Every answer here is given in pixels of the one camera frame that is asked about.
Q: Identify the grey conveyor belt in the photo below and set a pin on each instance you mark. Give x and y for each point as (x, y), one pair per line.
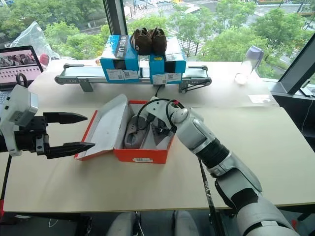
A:
(81, 77)

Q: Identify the black desk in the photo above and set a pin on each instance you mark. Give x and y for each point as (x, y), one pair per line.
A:
(295, 113)

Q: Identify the blue shoebox with black print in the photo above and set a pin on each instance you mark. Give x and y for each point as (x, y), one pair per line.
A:
(120, 64)

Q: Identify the blue shoebox with yellow sticker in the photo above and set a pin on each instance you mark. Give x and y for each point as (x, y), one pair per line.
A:
(169, 66)

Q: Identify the red round object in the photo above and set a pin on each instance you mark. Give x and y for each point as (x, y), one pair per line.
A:
(44, 61)

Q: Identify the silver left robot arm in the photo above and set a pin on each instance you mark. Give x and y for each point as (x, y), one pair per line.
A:
(3, 145)

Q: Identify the open laptop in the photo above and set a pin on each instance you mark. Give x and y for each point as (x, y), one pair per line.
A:
(17, 66)

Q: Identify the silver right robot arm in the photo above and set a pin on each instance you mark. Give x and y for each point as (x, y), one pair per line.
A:
(221, 157)

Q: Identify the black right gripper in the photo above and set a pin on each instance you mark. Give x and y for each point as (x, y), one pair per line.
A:
(161, 124)

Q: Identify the brown shoe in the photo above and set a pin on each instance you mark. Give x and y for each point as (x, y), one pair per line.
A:
(158, 40)
(141, 41)

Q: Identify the grey rounded robot leg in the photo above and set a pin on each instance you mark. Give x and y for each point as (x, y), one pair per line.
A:
(123, 225)
(185, 223)

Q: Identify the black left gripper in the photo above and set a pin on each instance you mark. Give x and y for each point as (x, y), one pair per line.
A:
(29, 140)

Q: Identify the orange shoebox with lid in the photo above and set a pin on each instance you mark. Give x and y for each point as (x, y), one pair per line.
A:
(103, 130)

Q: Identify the clear plastic bag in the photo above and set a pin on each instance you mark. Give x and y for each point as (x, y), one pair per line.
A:
(32, 39)

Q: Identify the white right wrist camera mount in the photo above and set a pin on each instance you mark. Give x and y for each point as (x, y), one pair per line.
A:
(157, 105)

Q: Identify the clear bottle with purple cap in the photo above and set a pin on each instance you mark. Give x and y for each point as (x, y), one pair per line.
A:
(248, 66)

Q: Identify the black window frame post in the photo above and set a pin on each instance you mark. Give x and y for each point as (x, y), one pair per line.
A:
(115, 17)

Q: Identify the grey shoe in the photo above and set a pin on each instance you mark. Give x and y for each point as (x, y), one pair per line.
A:
(134, 135)

